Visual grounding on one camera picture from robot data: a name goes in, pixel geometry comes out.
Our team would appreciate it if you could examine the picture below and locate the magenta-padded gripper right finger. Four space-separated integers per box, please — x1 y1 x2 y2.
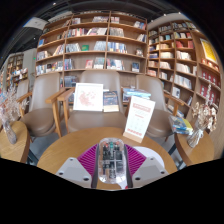
123 143 169 189

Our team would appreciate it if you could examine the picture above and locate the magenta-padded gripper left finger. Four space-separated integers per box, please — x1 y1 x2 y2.
55 143 100 189

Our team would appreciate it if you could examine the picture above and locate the transparent computer mouse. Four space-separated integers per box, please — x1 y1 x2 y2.
97 137 128 185

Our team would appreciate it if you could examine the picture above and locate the beige wooden-armed armchair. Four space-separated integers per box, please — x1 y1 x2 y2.
57 69 128 134
124 74 184 139
16 72 68 138

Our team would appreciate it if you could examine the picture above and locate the white and red table sign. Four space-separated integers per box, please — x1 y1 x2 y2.
122 95 156 144

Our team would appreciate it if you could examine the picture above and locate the stack of colourful books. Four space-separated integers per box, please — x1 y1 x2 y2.
168 114 194 136

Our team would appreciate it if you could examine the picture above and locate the round wooden side table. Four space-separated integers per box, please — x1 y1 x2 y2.
0 120 31 164
173 128 215 167

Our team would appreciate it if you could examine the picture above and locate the glass vase with dried flowers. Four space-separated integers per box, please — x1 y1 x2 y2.
186 83 218 149
0 83 23 145

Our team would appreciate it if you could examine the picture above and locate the white framed red picture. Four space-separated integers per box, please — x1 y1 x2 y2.
72 82 104 112

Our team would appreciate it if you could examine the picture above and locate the dark cover book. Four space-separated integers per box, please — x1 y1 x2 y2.
102 90 120 113

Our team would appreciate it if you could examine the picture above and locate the curved wooden bookshelf unit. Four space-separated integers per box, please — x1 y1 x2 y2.
146 19 224 151

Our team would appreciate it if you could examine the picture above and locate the distant wooden bookshelf unit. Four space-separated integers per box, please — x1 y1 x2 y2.
4 52 29 89

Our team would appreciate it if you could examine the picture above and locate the wide wooden bookshelf unit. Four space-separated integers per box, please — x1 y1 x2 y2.
34 10 148 78

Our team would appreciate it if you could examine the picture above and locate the white hanging ceiling panel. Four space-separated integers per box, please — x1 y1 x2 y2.
23 16 49 31

